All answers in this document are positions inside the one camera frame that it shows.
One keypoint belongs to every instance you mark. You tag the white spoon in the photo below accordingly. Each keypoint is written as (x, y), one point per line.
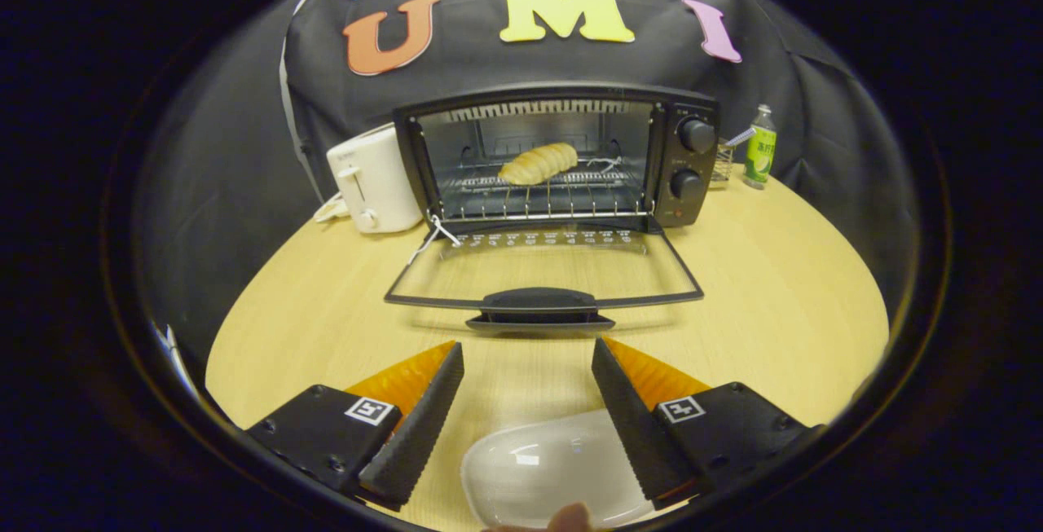
(740, 138)

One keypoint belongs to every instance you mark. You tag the white pop-up toaster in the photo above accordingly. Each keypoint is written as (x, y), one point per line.
(379, 182)

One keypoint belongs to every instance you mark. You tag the green drink bottle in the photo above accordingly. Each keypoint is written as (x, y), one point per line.
(760, 153)

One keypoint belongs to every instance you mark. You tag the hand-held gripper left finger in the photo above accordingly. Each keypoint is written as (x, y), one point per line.
(415, 434)

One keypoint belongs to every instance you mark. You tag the white rectangular plate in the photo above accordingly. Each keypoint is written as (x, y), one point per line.
(538, 467)

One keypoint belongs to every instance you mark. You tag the clear utensil holder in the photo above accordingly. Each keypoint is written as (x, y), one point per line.
(722, 164)

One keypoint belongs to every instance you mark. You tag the black backdrop cloth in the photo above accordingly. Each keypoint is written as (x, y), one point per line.
(244, 149)

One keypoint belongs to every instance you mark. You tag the black toaster oven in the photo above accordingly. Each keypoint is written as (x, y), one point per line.
(694, 162)

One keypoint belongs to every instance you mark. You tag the ridged bread roll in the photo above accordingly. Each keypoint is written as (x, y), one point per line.
(538, 164)

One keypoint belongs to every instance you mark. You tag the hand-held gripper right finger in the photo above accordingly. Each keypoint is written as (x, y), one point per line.
(635, 434)

